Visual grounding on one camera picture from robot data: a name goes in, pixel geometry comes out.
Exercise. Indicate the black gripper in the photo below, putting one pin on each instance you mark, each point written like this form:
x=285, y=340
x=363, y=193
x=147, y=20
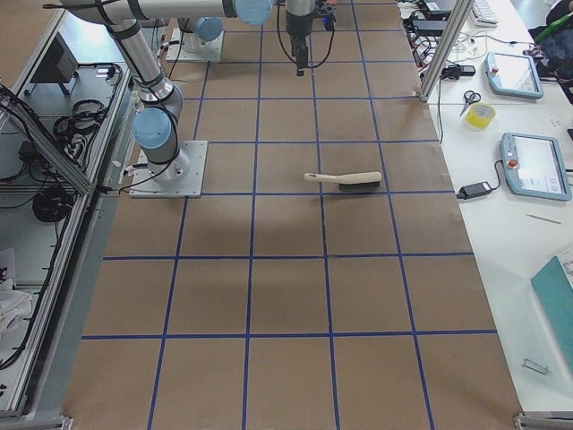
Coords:
x=296, y=26

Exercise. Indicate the white hand brush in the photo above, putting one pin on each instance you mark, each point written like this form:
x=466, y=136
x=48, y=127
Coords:
x=356, y=182

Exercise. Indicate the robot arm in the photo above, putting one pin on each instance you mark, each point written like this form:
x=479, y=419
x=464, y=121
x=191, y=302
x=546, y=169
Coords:
x=196, y=32
x=155, y=127

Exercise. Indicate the scissors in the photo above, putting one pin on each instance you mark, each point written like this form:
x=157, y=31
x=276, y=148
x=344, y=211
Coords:
x=470, y=97

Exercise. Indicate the yellow tape roll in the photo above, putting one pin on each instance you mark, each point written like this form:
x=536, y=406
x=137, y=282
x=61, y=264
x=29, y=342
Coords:
x=480, y=115

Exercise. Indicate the far teach pendant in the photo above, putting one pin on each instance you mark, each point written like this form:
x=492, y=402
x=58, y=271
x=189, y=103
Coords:
x=513, y=75

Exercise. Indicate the teach pendant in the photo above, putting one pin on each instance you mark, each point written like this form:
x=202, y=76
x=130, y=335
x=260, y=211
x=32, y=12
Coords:
x=533, y=166
x=513, y=75

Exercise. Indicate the black power brick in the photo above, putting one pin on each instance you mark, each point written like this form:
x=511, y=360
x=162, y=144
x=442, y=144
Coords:
x=475, y=190

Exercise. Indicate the near teach pendant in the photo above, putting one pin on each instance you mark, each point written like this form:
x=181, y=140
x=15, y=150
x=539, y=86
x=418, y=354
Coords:
x=533, y=166

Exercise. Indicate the teal folder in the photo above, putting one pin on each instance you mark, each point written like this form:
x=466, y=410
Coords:
x=552, y=285

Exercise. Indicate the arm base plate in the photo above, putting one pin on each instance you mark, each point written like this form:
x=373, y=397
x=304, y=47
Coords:
x=184, y=177
x=194, y=49

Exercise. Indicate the aluminium frame post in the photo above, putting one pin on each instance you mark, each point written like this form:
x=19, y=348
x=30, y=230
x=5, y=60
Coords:
x=449, y=36

